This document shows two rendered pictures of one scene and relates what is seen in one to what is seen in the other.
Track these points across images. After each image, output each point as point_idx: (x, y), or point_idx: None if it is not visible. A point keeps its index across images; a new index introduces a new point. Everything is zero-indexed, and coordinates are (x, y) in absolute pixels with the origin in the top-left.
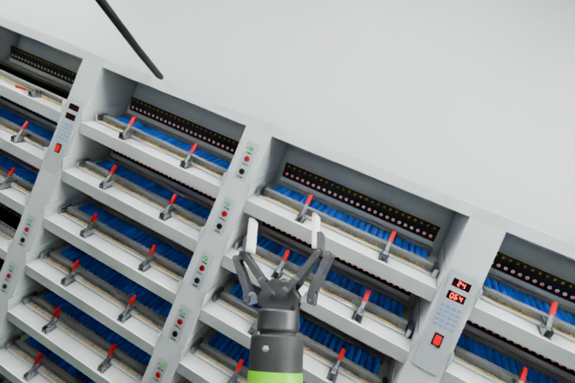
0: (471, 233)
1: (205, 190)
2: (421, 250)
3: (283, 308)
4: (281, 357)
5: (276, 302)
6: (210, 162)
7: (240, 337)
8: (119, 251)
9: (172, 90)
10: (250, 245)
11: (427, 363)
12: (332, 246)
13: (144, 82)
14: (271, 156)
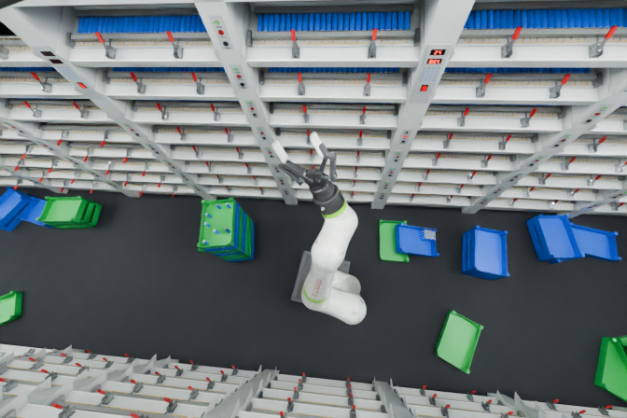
0: (443, 11)
1: (211, 65)
2: (404, 12)
3: (321, 185)
4: (331, 208)
5: (315, 183)
6: (191, 34)
7: (300, 126)
8: (194, 115)
9: None
10: (283, 160)
11: (419, 100)
12: (329, 63)
13: (64, 4)
14: (236, 6)
